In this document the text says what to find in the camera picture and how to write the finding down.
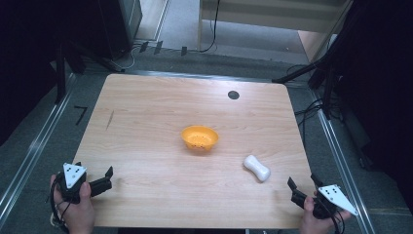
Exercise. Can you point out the dark round table grommet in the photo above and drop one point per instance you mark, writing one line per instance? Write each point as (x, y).
(233, 95)

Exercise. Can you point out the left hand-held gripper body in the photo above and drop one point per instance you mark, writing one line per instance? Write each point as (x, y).
(75, 190)

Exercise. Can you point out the dark curtain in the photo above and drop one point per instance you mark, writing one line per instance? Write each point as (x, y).
(29, 48)
(383, 81)

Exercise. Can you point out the person's left hand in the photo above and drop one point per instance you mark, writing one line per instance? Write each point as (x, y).
(79, 214)

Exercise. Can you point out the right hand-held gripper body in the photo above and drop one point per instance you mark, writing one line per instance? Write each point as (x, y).
(328, 200)

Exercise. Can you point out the person's right hand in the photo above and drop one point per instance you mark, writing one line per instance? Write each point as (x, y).
(313, 222)

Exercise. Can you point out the metal floor rail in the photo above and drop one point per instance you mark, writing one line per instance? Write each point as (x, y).
(195, 75)
(30, 156)
(342, 169)

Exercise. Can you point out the dark cabinet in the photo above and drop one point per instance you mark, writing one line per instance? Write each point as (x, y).
(120, 26)

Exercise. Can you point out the orange plastic bowl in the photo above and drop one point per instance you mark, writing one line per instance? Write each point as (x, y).
(199, 137)

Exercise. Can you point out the white curved soap bar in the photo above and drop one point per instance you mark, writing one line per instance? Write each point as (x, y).
(256, 167)

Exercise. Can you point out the black metal stand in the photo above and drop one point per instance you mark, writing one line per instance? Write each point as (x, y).
(60, 74)
(328, 87)

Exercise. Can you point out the beige wooden furniture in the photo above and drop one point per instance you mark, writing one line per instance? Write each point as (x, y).
(276, 16)

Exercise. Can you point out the black floor tape piece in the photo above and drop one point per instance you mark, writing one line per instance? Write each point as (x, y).
(143, 46)

